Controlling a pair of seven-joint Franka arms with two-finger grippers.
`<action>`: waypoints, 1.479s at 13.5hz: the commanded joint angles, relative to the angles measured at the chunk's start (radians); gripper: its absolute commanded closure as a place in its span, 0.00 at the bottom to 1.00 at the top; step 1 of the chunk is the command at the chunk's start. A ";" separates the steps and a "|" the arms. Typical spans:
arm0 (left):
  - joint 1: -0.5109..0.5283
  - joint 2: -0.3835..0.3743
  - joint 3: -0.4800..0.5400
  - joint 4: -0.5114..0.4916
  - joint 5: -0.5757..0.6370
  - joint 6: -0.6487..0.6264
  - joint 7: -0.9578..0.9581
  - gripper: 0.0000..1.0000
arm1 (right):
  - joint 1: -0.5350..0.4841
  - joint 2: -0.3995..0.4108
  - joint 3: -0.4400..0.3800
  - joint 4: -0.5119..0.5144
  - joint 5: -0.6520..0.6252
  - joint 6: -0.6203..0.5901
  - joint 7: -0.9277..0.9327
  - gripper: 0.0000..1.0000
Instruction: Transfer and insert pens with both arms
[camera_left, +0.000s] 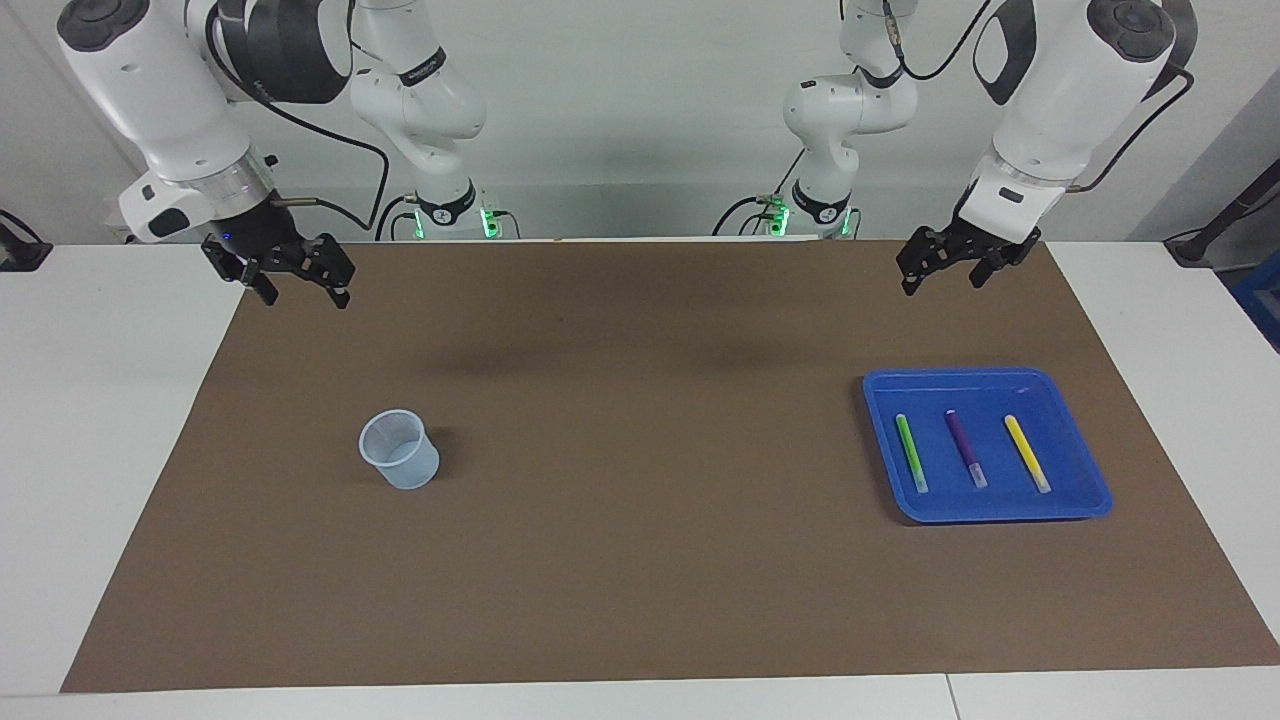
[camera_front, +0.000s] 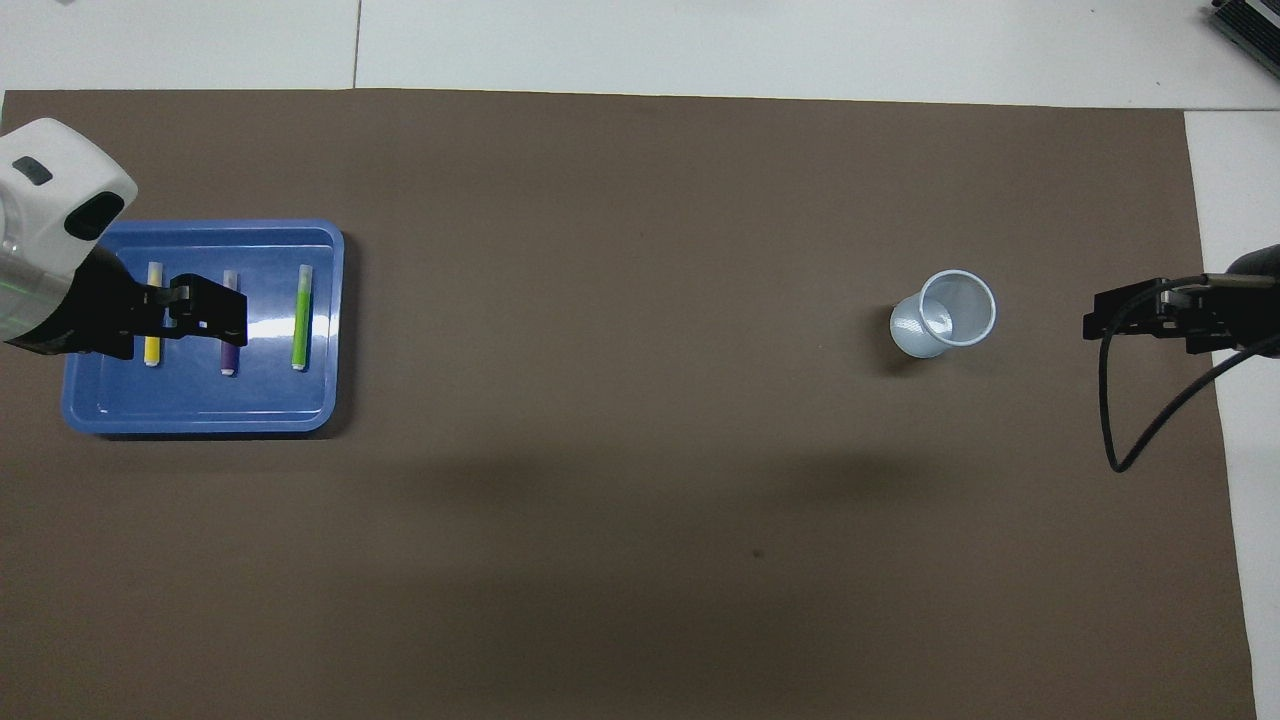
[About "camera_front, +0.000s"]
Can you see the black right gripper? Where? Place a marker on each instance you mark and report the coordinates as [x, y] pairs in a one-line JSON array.
[[1245, 305]]

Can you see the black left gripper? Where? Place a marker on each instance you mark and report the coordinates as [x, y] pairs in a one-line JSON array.
[[95, 310]]

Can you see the purple marker pen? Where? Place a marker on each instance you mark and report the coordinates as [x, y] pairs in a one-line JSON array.
[[230, 358]]

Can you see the yellow marker pen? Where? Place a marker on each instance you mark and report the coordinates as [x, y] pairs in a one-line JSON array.
[[153, 350]]

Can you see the green marker pen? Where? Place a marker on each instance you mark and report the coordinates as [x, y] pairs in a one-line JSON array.
[[301, 320]]

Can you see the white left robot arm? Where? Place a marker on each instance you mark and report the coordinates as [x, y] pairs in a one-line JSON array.
[[55, 190]]

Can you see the blue plastic tray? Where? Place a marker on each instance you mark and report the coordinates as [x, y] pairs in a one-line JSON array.
[[200, 405]]

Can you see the translucent plastic cup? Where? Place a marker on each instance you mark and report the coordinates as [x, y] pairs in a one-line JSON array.
[[940, 320]]

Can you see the dark ribbed device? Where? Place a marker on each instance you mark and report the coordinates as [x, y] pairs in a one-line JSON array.
[[1248, 30]]

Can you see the brown table mat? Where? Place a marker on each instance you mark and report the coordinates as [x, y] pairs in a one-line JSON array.
[[620, 450]]

